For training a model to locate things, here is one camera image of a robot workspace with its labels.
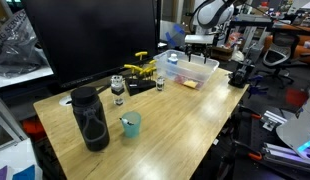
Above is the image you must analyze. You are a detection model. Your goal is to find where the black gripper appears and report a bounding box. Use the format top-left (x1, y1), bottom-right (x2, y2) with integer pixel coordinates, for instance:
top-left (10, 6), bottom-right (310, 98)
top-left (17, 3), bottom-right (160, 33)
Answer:
top-left (184, 41), bottom-right (213, 65)

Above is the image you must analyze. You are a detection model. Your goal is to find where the clear plastic storage box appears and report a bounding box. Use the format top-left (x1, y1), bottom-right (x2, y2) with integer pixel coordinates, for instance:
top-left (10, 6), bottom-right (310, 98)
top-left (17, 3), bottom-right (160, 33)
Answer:
top-left (153, 49), bottom-right (220, 91)

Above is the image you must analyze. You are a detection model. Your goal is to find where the white bottle with blue label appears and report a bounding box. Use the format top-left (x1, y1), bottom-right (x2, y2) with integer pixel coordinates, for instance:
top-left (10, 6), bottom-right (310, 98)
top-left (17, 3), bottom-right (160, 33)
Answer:
top-left (166, 53), bottom-right (180, 78)

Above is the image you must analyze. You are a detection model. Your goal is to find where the orange sponge block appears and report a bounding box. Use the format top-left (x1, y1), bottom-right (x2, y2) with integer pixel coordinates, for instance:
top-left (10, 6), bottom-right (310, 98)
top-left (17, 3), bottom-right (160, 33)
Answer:
top-left (183, 79), bottom-right (199, 90)

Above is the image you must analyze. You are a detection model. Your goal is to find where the small glass jar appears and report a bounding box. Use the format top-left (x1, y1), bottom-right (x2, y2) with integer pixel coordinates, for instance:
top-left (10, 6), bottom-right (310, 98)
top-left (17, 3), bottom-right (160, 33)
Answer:
top-left (155, 75), bottom-right (166, 92)

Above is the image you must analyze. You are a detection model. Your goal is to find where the black bench vise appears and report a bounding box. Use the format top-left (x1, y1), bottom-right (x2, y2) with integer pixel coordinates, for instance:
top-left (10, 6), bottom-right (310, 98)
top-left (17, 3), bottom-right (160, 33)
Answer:
top-left (227, 59), bottom-right (255, 89)

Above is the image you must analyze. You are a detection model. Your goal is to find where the black hex key stand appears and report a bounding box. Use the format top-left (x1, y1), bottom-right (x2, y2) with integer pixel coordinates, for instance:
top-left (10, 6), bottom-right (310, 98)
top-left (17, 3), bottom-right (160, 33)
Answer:
top-left (124, 77), bottom-right (157, 97)

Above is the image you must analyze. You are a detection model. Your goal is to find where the grey mesh office chair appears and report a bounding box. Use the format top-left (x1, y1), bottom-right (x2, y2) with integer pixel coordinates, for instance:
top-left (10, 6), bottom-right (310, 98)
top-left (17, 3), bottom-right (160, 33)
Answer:
top-left (261, 31), bottom-right (301, 90)

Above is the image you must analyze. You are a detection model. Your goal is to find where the small clear jar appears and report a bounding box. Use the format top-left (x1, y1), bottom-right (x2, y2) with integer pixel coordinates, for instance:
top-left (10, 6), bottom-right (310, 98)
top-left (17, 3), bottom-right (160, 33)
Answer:
top-left (110, 74), bottom-right (126, 107)

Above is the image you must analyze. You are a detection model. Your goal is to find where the black white marker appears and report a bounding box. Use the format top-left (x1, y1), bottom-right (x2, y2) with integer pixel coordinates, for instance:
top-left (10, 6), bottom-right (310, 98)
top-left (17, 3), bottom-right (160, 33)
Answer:
top-left (119, 116), bottom-right (135, 127)

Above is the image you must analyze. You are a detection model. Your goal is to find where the teal plastic cup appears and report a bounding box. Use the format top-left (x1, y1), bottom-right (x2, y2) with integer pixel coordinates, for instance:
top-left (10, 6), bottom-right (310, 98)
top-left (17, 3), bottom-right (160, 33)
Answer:
top-left (120, 110), bottom-right (143, 139)

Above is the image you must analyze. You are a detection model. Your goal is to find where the large black monitor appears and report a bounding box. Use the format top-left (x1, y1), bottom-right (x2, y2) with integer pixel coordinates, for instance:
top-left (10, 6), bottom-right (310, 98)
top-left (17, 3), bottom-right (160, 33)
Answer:
top-left (23, 0), bottom-right (159, 90)

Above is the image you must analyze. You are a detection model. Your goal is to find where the orange sofa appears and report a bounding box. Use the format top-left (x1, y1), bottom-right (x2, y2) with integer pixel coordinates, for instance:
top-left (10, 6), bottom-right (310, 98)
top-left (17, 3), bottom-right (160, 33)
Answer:
top-left (264, 33), bottom-right (310, 65)

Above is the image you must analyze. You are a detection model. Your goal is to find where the white machine base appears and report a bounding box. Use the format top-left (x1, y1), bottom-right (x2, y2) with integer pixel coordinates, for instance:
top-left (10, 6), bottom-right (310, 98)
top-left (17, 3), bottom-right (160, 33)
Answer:
top-left (275, 93), bottom-right (310, 166)

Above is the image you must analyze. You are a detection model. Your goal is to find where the black water bottle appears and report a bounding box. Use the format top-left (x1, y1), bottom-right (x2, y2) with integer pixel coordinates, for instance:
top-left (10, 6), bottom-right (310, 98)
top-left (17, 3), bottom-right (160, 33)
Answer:
top-left (70, 85), bottom-right (111, 152)

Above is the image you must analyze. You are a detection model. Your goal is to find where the clear printed plastic bag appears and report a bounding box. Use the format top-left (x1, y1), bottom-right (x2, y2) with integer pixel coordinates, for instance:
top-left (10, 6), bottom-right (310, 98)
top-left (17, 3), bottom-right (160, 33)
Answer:
top-left (0, 9), bottom-right (47, 79)

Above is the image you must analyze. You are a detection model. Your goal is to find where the aluminium corner bracket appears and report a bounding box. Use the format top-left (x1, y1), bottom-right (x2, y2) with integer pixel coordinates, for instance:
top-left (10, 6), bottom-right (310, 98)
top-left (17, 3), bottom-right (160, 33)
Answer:
top-left (261, 110), bottom-right (288, 132)

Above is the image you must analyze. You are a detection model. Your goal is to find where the orange handled clamp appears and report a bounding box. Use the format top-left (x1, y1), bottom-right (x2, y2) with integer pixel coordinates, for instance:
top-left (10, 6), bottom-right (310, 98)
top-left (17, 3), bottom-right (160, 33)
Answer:
top-left (246, 151), bottom-right (263, 161)

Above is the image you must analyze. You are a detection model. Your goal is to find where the aluminium extrusion rail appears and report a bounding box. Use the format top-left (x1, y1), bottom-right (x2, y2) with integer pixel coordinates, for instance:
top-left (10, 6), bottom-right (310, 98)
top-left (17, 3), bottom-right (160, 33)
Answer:
top-left (261, 142), bottom-right (310, 173)

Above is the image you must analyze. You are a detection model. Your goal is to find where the grey desk cable grommet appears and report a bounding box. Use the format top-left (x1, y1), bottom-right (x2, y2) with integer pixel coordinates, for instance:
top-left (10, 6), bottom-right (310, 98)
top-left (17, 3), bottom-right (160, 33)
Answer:
top-left (58, 95), bottom-right (75, 107)

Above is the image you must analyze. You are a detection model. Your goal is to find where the aluminium frame post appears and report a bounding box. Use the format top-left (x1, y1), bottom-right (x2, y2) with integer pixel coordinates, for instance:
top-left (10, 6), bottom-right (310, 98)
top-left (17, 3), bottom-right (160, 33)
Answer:
top-left (0, 91), bottom-right (29, 145)

